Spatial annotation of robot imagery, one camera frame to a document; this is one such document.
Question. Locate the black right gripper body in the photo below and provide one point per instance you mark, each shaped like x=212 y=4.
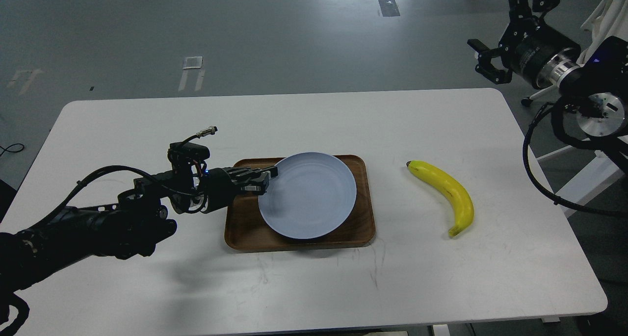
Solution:
x=529 y=45

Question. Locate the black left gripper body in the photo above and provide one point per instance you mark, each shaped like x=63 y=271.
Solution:
x=218 y=187

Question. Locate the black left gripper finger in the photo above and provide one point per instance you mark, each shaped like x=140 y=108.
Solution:
x=255 y=180

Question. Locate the light blue plate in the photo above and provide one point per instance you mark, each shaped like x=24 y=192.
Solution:
x=313 y=194

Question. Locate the yellow banana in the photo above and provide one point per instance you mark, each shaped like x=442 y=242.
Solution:
x=457 y=196

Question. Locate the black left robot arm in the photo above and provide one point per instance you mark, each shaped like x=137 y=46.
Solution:
x=133 y=225

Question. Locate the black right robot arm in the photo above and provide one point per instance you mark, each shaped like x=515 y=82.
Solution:
x=578 y=129

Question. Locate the brown wooden tray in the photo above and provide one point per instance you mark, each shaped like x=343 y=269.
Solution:
x=246 y=230

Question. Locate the white side table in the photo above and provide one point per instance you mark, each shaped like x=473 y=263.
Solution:
x=591 y=181

